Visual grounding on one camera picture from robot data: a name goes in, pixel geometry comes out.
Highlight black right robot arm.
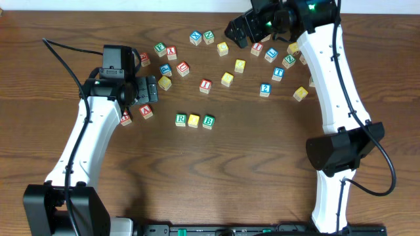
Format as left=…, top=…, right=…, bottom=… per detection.
left=224, top=0, right=386, bottom=235

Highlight green B block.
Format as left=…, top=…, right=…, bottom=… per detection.
left=202, top=115, right=215, bottom=130

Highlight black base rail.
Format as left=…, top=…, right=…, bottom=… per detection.
left=131, top=222, right=388, bottom=236

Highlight red I block lower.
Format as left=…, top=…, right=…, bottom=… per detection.
left=199, top=79, right=212, bottom=94

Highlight green Z block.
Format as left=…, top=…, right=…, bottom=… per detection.
left=282, top=54, right=296, bottom=69

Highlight blue 2 block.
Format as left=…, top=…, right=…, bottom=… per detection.
left=260, top=83, right=271, bottom=97

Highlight blue T block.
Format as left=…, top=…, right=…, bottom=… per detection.
left=272, top=67, right=285, bottom=81

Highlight red U block lower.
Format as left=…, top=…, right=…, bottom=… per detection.
left=120, top=110, right=132, bottom=126

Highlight yellow G block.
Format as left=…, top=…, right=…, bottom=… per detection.
left=158, top=76, right=172, bottom=91

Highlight red u block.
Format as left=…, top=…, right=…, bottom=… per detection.
left=120, top=110, right=132, bottom=126
left=177, top=62, right=190, bottom=77

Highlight red U block upper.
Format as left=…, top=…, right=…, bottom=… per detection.
left=177, top=62, right=190, bottom=77

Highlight red Y block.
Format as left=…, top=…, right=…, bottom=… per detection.
left=166, top=46, right=177, bottom=60

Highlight green F block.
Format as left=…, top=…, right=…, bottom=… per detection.
left=154, top=42, right=167, bottom=57

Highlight red A block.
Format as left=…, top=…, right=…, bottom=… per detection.
left=138, top=104, right=154, bottom=119

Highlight blue 5 block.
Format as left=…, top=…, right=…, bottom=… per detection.
left=299, top=55, right=307, bottom=65

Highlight blue P block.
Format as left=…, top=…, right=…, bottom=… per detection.
left=159, top=64, right=172, bottom=77

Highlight yellow O block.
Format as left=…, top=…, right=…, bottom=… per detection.
left=188, top=114, right=200, bottom=128

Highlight blue X block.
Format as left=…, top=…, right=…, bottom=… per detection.
left=189, top=30, right=202, bottom=46

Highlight red block far left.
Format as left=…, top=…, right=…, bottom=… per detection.
left=140, top=52, right=151, bottom=67

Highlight blue L block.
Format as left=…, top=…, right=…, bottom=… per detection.
left=264, top=47, right=278, bottom=63

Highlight red i block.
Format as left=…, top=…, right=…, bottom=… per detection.
left=199, top=79, right=212, bottom=94
left=251, top=43, right=263, bottom=56

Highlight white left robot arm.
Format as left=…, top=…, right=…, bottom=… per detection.
left=23, top=75, right=158, bottom=235

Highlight yellow block with ball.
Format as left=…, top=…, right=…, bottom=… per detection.
left=287, top=42, right=300, bottom=56

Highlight red I block upper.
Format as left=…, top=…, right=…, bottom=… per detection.
left=251, top=43, right=263, bottom=56

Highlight green 7 block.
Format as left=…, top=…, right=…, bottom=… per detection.
left=309, top=77, right=315, bottom=87

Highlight green R block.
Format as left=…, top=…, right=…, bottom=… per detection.
left=175, top=113, right=187, bottom=127

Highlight yellow K block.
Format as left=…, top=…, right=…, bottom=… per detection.
left=293, top=87, right=308, bottom=102

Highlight green N block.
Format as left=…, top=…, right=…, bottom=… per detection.
left=203, top=31, right=215, bottom=45

